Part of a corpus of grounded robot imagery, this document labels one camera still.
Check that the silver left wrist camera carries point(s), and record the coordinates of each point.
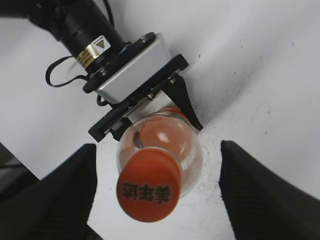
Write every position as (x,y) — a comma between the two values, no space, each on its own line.
(135,73)

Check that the orange bottle cap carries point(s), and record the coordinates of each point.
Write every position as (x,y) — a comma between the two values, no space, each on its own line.
(149,186)

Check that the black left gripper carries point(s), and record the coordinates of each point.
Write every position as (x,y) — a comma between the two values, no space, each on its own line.
(167,79)

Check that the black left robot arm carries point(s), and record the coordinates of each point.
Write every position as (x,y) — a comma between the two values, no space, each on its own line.
(87,33)

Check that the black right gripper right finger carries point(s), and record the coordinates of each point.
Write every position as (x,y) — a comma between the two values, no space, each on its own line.
(261,205)

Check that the orange drink plastic bottle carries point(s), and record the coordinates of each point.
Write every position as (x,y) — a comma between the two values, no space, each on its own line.
(169,130)

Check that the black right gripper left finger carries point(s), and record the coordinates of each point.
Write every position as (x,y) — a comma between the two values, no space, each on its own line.
(56,207)

